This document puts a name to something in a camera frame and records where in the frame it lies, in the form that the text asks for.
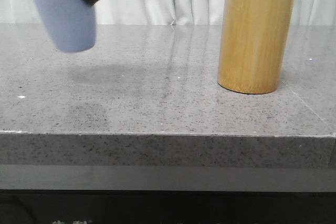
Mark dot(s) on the blue plastic cup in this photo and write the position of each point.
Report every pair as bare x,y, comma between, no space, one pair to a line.
71,24

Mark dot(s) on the bamboo cylinder holder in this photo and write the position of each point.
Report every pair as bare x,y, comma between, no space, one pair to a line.
253,42

